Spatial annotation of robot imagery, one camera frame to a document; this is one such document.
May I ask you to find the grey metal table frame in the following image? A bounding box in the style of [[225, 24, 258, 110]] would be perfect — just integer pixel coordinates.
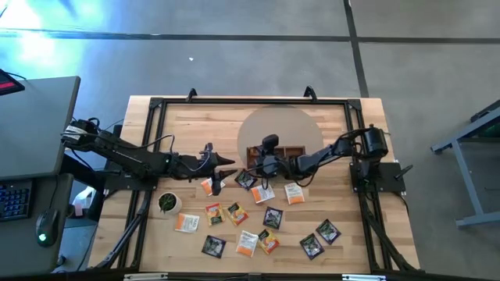
[[430, 99, 500, 229]]

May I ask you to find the small plant in white pot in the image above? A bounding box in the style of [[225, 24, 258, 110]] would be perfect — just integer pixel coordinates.
[[157, 191, 183, 215]]

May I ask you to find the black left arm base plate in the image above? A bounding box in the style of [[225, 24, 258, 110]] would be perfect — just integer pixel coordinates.
[[103, 171, 158, 193]]

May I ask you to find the large grey desk top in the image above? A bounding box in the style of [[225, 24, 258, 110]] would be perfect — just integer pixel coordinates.
[[0, 76, 81, 181]]

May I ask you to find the wooden three-compartment tea box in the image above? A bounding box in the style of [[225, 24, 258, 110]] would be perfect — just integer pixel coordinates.
[[246, 145, 306, 169]]

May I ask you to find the dark grey computer desk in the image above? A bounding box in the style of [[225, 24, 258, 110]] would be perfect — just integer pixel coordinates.
[[0, 173, 75, 279]]

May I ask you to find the black backlit keyboard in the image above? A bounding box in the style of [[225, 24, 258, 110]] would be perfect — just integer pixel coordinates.
[[0, 180, 34, 222]]

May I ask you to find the silver metal bracket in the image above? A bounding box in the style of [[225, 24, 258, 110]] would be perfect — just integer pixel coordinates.
[[123, 272, 169, 281], [342, 274, 387, 281]]

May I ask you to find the round grey table mat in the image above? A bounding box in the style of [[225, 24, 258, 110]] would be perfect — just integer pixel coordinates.
[[236, 104, 325, 183]]

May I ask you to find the black computer mouse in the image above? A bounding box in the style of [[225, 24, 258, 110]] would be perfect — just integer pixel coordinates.
[[34, 208, 60, 248]]

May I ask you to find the white pink object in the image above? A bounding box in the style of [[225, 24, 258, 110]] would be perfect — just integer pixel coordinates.
[[72, 186, 98, 218]]

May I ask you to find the Ahmad blackcurrant tea bag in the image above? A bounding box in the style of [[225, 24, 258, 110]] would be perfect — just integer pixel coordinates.
[[234, 169, 259, 191], [262, 206, 284, 230], [201, 235, 227, 259], [299, 233, 326, 261], [315, 219, 342, 246]]

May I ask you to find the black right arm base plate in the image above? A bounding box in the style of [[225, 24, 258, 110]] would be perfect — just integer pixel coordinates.
[[349, 162, 414, 194]]

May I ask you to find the black red device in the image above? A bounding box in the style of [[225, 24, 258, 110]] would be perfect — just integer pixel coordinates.
[[0, 69, 26, 97]]

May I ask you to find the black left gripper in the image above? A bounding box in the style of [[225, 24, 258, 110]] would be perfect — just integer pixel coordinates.
[[173, 142, 238, 197]]

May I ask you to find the Ahmad mango magic tea bag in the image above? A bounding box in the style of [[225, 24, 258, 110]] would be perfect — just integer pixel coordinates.
[[225, 201, 250, 227], [205, 202, 227, 227], [256, 228, 281, 256]]

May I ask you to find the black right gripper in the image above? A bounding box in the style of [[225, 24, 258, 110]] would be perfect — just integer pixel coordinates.
[[245, 134, 296, 190]]

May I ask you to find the Tazo orange white tea bag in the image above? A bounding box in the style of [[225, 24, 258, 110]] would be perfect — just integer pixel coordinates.
[[173, 212, 201, 234], [235, 229, 259, 258], [284, 182, 305, 206], [201, 177, 227, 197], [250, 183, 276, 205]]

